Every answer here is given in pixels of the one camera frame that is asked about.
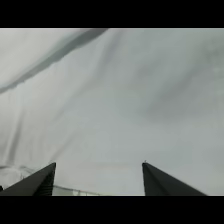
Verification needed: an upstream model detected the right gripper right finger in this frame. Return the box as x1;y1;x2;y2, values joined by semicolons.
141;161;208;197

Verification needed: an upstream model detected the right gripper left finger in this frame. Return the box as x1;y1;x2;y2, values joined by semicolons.
0;162;57;197

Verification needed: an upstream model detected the white garment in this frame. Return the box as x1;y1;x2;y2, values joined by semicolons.
0;27;224;197

